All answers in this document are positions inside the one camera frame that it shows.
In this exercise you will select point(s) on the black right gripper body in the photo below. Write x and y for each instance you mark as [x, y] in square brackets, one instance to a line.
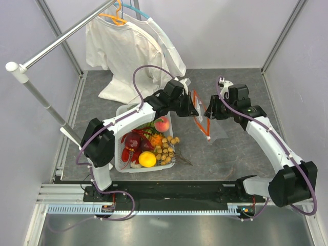
[219, 110]

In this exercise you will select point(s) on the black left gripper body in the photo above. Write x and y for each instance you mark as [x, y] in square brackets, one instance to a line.
[183, 105]

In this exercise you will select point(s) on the clear orange-zipper zip bag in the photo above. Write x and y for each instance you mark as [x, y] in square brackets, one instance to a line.
[210, 128]

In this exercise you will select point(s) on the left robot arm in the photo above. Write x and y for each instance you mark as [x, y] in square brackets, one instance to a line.
[100, 137]

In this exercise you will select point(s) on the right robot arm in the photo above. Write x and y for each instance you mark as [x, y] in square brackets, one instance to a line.
[295, 179]

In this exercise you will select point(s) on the pink peach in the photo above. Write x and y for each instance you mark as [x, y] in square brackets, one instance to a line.
[162, 124]

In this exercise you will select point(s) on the green leafy vegetable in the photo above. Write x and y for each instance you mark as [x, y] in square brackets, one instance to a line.
[148, 128]

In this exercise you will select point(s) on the brown longan bunch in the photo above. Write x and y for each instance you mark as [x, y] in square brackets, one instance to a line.
[166, 154]

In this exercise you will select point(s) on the white plastic basket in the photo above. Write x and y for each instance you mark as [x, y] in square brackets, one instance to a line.
[119, 147]

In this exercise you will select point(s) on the red toy lobster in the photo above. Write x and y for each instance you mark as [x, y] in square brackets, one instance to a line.
[130, 156]

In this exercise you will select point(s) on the yellow lemon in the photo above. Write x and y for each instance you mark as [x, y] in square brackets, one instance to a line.
[147, 159]

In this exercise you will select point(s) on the white garlic bulb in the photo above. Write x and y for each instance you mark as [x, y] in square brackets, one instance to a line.
[134, 165]

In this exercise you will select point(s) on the white t-shirt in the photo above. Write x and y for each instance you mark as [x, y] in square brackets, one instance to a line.
[139, 54]

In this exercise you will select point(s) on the orange clothes hanger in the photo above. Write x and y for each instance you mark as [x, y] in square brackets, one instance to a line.
[115, 18]

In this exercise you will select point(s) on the blue clothes hanger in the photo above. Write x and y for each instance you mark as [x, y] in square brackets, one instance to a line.
[133, 6]

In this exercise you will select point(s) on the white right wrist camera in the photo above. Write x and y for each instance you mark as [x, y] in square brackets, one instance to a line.
[224, 88]

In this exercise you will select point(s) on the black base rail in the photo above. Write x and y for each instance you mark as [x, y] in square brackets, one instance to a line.
[185, 194]

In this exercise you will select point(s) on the blue-grey cable duct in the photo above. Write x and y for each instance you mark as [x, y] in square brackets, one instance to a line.
[92, 209]

